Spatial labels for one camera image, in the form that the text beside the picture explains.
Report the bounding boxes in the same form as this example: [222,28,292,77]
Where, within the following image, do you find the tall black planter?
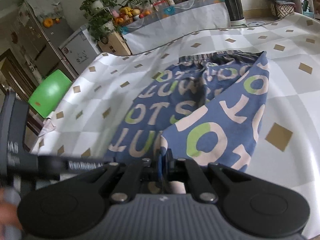
[214,0,245,27]

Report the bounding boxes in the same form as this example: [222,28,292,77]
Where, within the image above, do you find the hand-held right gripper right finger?
[165,149,252,203]

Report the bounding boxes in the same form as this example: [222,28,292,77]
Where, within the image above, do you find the person's left hand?
[0,200,20,230]

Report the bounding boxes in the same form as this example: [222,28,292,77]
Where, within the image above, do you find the green potted plant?
[80,0,120,43]

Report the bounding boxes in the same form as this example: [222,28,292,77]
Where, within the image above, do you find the grey refrigerator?
[10,0,78,80]

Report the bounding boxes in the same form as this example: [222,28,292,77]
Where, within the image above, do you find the folded printed paper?
[39,117,57,138]

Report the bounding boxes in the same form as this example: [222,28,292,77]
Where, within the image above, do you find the blue letter-print pants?
[107,51,270,195]

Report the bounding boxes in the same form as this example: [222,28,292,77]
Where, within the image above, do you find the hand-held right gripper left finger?
[75,152,164,203]

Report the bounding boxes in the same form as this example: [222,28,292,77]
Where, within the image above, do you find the basket of fruit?
[112,6,153,27]

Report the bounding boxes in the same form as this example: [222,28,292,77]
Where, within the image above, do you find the white chest freezer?
[59,25,100,74]

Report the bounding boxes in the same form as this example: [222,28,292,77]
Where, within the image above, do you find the green plastic chair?
[28,69,73,118]

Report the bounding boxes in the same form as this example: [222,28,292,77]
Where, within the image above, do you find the cloth-covered side table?
[120,0,232,55]

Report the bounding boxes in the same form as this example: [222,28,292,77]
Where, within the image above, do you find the brown cardboard box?
[97,31,132,57]

